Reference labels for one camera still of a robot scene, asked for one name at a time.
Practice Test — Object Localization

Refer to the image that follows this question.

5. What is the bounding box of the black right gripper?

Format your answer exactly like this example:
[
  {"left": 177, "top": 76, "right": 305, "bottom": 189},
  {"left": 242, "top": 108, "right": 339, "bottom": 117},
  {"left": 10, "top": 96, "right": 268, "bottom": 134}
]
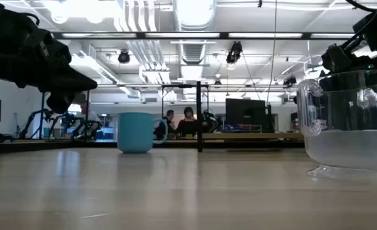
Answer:
[{"left": 321, "top": 43, "right": 377, "bottom": 75}]

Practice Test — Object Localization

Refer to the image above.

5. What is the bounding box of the silver ceiling air duct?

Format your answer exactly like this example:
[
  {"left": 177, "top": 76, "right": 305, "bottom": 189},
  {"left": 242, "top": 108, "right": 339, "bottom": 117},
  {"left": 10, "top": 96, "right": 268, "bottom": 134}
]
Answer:
[{"left": 172, "top": 0, "right": 218, "bottom": 65}]

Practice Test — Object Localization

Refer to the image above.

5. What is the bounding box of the teal ceramic mug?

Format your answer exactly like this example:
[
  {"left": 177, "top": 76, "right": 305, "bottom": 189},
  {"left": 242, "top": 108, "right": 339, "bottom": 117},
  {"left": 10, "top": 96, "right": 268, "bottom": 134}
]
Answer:
[{"left": 116, "top": 112, "right": 169, "bottom": 154}]

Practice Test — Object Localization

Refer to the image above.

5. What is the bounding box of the person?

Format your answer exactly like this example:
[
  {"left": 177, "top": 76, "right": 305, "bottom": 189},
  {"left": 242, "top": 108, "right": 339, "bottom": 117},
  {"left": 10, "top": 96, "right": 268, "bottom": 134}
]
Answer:
[
  {"left": 72, "top": 92, "right": 103, "bottom": 140},
  {"left": 175, "top": 107, "right": 198, "bottom": 138},
  {"left": 153, "top": 109, "right": 176, "bottom": 141}
]

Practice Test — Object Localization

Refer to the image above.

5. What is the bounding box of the long overhead light bar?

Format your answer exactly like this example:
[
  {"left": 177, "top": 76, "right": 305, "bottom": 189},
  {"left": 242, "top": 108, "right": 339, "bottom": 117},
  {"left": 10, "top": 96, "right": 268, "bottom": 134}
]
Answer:
[{"left": 52, "top": 31, "right": 357, "bottom": 40}]

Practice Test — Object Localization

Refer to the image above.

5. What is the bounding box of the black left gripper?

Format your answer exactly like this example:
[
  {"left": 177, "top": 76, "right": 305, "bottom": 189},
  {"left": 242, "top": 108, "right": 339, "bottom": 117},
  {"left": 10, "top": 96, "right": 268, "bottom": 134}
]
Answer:
[{"left": 0, "top": 3, "right": 98, "bottom": 114}]

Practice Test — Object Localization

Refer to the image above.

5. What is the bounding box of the black vertical frame post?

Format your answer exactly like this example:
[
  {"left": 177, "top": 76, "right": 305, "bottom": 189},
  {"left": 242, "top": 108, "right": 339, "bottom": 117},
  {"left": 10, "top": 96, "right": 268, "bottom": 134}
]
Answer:
[{"left": 195, "top": 80, "right": 204, "bottom": 153}]

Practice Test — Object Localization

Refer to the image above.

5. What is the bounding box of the black ceiling camera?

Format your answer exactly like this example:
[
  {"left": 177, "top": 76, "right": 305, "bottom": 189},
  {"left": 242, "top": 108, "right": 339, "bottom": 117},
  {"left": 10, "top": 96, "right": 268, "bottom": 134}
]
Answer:
[
  {"left": 117, "top": 49, "right": 131, "bottom": 65},
  {"left": 225, "top": 40, "right": 243, "bottom": 65}
]

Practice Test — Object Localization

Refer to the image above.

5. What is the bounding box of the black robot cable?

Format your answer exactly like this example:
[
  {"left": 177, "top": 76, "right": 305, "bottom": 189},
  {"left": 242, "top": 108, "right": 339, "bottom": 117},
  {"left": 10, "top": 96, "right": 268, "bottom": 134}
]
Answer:
[{"left": 344, "top": 0, "right": 377, "bottom": 49}]

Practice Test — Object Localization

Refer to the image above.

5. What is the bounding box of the clear glass mug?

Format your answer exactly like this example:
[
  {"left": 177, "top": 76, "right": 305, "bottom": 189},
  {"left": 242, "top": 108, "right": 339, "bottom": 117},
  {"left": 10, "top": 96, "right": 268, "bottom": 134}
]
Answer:
[{"left": 296, "top": 69, "right": 377, "bottom": 180}]

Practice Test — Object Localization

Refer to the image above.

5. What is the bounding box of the black computer monitor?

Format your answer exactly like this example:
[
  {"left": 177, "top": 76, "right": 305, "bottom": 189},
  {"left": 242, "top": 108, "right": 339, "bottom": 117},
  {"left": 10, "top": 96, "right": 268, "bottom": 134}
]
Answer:
[{"left": 225, "top": 98, "right": 268, "bottom": 134}]

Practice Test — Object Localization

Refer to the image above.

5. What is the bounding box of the long wooden workbench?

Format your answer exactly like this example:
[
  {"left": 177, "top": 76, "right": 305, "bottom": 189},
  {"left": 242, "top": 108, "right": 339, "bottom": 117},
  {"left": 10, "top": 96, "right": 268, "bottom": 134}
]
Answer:
[{"left": 202, "top": 132, "right": 305, "bottom": 142}]

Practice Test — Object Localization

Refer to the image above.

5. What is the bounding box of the hanging black cable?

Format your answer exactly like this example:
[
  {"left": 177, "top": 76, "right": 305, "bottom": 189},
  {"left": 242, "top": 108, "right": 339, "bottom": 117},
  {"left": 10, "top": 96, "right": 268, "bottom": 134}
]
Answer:
[{"left": 266, "top": 0, "right": 279, "bottom": 105}]

